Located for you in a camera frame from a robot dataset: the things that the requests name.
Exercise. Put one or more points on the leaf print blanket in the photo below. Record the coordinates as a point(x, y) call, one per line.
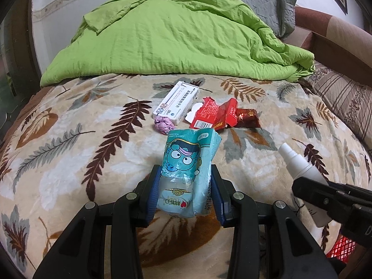
point(87, 151)

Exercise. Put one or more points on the striped brown pillow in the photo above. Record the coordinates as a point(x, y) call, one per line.
point(343, 93)

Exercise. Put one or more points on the green blanket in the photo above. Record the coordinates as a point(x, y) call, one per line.
point(174, 35)

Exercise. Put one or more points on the red mesh basket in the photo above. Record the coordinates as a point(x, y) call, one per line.
point(343, 248)

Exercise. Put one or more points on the brown padded headboard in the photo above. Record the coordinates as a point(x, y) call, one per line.
point(328, 29)

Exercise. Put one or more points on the grey quilted pillow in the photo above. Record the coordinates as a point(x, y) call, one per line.
point(261, 3)

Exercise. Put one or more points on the white spray bottle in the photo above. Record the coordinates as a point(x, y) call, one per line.
point(293, 162)

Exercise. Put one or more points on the dark red snack wrapper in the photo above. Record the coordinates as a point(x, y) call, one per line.
point(247, 117)

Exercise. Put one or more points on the torn red packet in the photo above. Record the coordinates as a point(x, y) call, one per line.
point(209, 113)

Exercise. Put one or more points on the crumpled purple wrapper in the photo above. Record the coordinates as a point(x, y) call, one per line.
point(163, 125)

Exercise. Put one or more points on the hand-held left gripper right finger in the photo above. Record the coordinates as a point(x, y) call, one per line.
point(219, 209)

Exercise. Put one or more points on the white medicine box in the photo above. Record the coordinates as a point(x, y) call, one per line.
point(175, 103)

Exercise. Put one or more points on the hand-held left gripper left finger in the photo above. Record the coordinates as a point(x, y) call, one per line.
point(153, 203)

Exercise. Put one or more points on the teal cartoon tissue packet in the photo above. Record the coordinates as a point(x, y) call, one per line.
point(186, 165)

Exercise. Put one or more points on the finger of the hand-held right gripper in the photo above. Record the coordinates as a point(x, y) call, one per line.
point(338, 186)
point(314, 194)

